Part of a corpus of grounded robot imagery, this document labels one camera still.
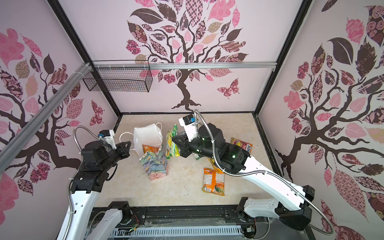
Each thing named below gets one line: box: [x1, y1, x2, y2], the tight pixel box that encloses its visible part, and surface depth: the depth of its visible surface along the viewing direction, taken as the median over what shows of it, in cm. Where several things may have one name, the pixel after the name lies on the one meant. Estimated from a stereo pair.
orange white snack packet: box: [201, 168, 226, 196], surface depth 84 cm
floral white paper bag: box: [133, 122, 169, 181], surface depth 81 cm
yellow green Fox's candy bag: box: [165, 124, 181, 159], surface depth 60 cm
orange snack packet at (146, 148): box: [142, 144, 159, 154], surface depth 93 cm
